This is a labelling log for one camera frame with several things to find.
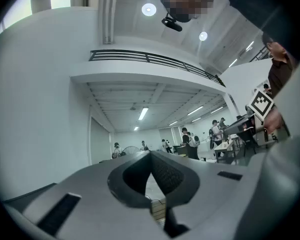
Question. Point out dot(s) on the brown wooden slatted platform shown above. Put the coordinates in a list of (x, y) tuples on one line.
[(158, 209)]

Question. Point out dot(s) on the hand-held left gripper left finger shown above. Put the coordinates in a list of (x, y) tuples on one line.
[(90, 184)]

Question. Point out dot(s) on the black balcony railing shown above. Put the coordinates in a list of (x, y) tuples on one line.
[(152, 57)]

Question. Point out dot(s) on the person's navy shirt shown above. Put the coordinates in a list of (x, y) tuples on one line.
[(265, 9)]

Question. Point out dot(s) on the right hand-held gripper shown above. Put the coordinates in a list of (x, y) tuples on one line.
[(261, 103)]

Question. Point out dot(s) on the person's right hand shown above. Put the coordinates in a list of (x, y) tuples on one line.
[(273, 121)]

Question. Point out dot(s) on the ceiling tube light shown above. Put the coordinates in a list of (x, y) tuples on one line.
[(195, 110), (136, 128), (143, 113)]

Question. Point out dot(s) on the white table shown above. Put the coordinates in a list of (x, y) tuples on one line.
[(225, 147)]

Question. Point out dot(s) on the person's head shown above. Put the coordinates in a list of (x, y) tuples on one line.
[(182, 1)]

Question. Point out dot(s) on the black head-worn camera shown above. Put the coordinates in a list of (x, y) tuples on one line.
[(171, 24)]

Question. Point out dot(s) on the black floor fan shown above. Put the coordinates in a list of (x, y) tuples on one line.
[(131, 151)]

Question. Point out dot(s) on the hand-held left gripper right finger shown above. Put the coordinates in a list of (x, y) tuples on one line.
[(215, 196)]

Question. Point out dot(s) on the round ceiling light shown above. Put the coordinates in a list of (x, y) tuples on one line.
[(148, 9), (203, 35)]

